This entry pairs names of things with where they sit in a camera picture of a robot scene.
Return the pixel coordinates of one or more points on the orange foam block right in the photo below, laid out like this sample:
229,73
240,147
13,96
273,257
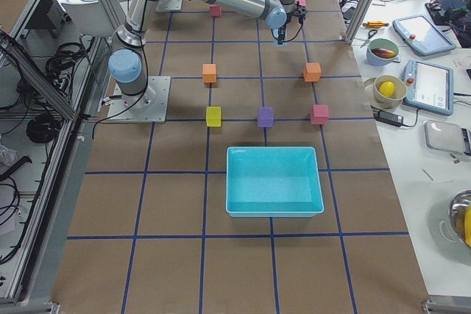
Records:
312,72

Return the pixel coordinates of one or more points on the purple foam block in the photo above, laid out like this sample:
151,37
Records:
265,117

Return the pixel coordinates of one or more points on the black power adapter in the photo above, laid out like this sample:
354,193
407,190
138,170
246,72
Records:
388,118

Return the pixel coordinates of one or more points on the pink foam block far left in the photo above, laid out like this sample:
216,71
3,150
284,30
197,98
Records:
215,11

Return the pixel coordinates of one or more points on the steel bowl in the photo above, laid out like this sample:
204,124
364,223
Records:
459,212

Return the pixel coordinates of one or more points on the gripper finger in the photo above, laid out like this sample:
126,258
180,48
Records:
280,35

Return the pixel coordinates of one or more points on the orange utility knife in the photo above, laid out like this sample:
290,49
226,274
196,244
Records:
375,24

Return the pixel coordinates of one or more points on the grey digital scale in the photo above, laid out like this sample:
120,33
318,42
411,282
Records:
447,137

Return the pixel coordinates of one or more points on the turquoise plastic tray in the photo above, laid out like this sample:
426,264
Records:
280,181

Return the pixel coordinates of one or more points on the blue bowl with fruit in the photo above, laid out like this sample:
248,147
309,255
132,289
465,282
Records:
381,52

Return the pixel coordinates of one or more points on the teach pendant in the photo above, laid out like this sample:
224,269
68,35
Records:
422,35
429,87

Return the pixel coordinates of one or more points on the scissors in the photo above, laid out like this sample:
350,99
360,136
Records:
370,35

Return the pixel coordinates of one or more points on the orange foam block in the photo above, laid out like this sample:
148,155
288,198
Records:
312,72
209,73

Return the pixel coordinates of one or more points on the yellow lemon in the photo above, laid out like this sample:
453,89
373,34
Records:
387,89

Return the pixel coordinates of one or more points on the yellow foam block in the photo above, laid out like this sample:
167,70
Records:
213,116

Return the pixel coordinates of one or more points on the near teach pendant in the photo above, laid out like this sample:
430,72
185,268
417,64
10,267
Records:
429,87

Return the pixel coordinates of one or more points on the beige bowl with lemon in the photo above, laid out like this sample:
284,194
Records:
396,99

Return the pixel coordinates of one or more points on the orange foam block left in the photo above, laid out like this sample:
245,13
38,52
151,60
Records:
209,73

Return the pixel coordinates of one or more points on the far teach pendant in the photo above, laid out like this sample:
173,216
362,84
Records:
422,35

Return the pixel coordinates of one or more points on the pink foam block near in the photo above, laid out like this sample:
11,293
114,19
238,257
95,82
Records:
319,114

